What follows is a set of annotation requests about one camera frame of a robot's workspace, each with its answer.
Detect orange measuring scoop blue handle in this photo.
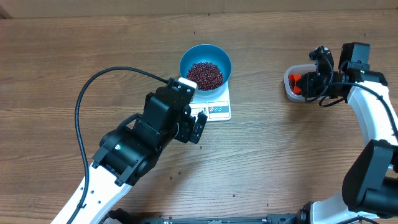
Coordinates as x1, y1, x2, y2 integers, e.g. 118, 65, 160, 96
288, 73, 302, 95

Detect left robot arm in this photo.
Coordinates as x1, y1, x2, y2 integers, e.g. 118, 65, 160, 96
53, 87, 207, 223

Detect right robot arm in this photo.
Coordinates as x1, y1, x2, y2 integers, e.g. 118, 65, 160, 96
284, 42, 397, 223

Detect white digital kitchen scale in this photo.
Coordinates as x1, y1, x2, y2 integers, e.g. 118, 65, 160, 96
190, 82, 231, 122

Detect red beans in bowl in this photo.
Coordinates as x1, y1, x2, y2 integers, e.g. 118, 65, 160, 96
187, 62, 223, 91

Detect blue plastic bowl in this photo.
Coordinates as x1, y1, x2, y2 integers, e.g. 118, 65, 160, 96
179, 44, 232, 84

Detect clear plastic container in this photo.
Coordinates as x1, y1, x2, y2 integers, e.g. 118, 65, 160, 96
284, 64, 316, 102

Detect red adzuki beans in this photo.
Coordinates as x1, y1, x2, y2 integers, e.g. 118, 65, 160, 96
289, 79, 295, 91

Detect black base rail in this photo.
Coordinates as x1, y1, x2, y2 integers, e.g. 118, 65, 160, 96
132, 214, 296, 224

